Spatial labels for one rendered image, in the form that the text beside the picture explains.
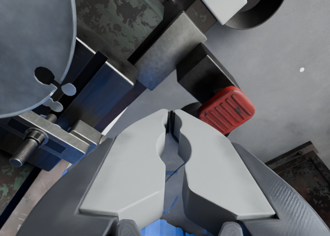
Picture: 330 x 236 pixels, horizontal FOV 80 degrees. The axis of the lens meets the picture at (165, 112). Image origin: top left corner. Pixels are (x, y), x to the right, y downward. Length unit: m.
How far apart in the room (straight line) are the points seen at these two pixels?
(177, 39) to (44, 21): 0.20
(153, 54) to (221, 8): 0.13
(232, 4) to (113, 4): 0.18
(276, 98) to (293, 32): 0.36
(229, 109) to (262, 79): 0.93
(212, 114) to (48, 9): 0.22
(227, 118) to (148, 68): 0.17
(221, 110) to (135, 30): 0.19
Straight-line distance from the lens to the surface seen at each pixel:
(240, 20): 1.01
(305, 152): 1.65
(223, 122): 0.29
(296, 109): 1.40
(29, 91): 0.28
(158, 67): 0.37
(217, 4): 0.37
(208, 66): 0.30
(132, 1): 0.34
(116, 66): 0.32
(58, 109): 0.38
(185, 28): 0.35
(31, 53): 0.25
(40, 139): 0.35
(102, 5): 0.35
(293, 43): 1.19
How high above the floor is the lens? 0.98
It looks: 55 degrees down
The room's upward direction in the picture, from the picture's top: 179 degrees counter-clockwise
